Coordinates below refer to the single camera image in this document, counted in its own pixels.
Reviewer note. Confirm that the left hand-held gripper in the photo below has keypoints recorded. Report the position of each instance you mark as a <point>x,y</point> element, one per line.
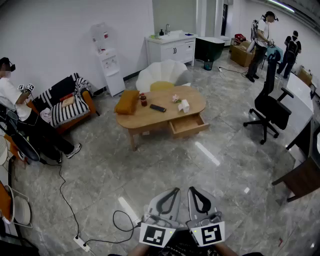
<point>157,235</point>

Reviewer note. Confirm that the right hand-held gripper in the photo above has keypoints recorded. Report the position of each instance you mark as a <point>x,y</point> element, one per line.
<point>210,233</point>

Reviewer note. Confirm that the dark blue box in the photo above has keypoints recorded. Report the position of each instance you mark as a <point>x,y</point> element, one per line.
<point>158,108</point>

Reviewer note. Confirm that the white tissue pack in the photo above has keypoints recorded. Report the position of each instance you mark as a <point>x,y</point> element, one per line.
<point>184,106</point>

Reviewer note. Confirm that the cola bottle red cap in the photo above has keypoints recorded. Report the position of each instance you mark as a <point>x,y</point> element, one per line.
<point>143,101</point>

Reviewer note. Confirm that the pink artificial flower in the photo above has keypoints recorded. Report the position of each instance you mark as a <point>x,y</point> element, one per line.
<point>175,98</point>

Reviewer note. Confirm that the person's right forearm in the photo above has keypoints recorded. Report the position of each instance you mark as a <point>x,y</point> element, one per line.
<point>225,250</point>

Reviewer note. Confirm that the person's left forearm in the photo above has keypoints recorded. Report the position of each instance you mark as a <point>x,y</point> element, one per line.
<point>139,251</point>

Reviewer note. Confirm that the wooden coffee table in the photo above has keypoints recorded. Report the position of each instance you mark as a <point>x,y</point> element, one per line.
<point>155,118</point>

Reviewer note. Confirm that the person's black printed shirt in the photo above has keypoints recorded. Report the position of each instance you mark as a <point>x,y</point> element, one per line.
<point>182,248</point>

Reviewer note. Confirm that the white power strip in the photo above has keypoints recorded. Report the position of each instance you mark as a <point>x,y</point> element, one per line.
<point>81,243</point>
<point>220,69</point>

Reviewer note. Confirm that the orange pillow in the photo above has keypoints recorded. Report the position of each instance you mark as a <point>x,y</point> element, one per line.
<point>127,102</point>

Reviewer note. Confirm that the black office chair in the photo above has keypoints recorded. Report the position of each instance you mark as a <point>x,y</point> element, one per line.
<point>272,107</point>

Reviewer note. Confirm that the orange sofa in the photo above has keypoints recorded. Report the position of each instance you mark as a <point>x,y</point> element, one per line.
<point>88,100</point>

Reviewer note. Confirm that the white flower-shaped chair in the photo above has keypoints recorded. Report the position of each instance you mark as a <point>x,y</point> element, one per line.
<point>160,71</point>

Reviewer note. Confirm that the white water dispenser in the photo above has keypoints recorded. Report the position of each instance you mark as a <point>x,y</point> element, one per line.
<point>112,75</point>

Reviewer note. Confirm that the black mesh wastebasket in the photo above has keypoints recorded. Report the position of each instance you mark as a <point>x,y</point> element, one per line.
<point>208,65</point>

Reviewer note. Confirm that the beige box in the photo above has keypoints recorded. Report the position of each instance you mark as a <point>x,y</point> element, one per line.
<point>68,102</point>

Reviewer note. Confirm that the white desk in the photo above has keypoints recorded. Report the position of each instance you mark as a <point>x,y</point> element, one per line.
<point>298,100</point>

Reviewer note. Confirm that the red book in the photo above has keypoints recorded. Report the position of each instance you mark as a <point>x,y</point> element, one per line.
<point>67,97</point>

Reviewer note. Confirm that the pink cloth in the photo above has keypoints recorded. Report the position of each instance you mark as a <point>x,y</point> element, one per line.
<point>46,115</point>

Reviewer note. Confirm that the black ironing board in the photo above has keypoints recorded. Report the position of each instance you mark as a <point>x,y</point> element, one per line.
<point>23,147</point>

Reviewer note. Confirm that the white sink cabinet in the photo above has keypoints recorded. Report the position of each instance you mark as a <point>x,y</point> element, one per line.
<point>172,51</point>

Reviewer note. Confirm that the large cardboard box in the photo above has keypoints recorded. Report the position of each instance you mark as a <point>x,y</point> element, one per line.
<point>241,56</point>

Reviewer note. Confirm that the dark green bin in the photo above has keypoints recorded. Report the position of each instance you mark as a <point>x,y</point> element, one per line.
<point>208,50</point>

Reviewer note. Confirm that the small cardboard box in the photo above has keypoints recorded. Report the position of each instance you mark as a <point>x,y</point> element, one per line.
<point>305,75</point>

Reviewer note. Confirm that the black soap bottle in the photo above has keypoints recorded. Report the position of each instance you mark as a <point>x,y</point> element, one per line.
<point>161,32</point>

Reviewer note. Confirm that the red bag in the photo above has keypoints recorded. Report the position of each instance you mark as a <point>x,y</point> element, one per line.
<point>240,38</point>

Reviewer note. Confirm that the chrome faucet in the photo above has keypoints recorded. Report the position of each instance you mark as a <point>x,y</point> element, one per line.
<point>167,28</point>

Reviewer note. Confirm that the clear water jug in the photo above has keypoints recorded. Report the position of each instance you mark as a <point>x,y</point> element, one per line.
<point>100,37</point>

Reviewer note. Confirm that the black door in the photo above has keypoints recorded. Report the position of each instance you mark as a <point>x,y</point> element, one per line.
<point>225,20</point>

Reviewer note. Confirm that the ceiling tube light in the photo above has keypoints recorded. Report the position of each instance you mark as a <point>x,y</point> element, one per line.
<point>281,4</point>

